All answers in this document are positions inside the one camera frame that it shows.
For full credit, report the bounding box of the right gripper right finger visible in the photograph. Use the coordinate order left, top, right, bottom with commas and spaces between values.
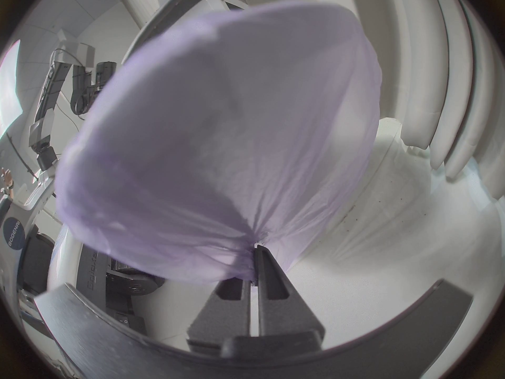
254, 245, 327, 340

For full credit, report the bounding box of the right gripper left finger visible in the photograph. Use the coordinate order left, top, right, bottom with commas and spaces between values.
187, 278, 253, 344

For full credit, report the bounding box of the purple plastic bag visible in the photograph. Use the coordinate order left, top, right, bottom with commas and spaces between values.
55, 2, 383, 283

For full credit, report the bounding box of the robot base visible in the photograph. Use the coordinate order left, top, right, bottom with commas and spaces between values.
0, 196, 166, 370

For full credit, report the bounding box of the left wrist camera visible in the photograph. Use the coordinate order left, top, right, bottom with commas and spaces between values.
96, 61, 118, 84

